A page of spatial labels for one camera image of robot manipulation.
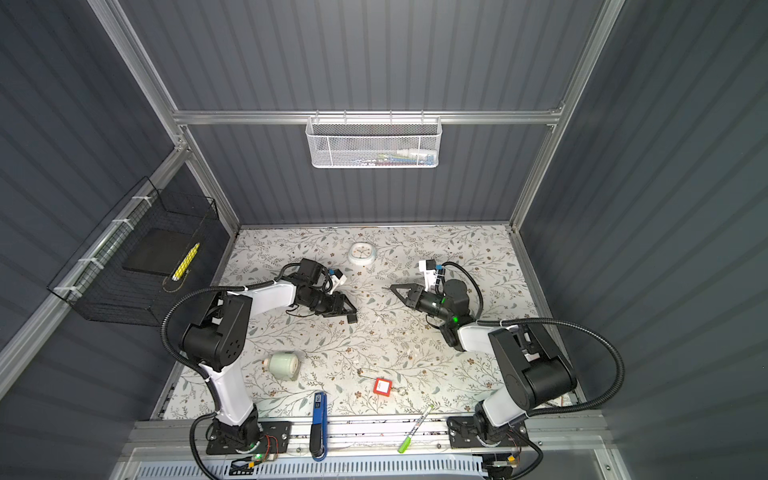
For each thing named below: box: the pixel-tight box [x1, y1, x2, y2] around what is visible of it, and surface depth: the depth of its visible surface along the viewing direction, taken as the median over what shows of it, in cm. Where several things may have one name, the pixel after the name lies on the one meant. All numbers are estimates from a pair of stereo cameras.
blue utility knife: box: [309, 392, 329, 462], surface depth 76 cm
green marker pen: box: [398, 405, 435, 454], surface depth 75 cm
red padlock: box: [373, 377, 393, 397], surface depth 82 cm
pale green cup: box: [268, 352, 299, 381], surface depth 79 cm
